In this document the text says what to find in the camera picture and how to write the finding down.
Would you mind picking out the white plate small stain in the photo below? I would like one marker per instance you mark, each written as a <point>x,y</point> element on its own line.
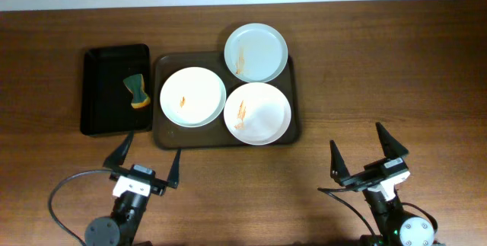
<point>193,97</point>

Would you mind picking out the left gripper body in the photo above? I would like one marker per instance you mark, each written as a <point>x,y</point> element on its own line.
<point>160,185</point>

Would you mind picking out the brown serving tray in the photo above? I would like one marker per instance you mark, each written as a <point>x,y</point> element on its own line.
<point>168,135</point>

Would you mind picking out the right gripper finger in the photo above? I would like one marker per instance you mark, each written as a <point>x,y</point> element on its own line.
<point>391,147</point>
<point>338,169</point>

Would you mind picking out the black rectangular tray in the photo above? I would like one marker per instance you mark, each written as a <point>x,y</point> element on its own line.
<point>106,102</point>

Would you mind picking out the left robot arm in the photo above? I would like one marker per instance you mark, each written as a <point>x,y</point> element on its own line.
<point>120,227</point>

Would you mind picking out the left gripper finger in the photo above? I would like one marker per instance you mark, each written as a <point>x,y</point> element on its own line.
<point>174,174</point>
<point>118,156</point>

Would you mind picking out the white plate large stain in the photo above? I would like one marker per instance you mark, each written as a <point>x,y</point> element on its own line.
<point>257,113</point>

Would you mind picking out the green and yellow sponge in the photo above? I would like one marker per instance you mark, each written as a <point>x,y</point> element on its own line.
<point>135,84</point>

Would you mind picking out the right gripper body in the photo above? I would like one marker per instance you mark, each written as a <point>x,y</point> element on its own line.
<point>358,180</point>

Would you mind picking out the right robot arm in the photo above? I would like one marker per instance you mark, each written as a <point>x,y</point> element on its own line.
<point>398,223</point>

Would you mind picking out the pale blue plate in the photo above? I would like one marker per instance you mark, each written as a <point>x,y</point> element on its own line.
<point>256,53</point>

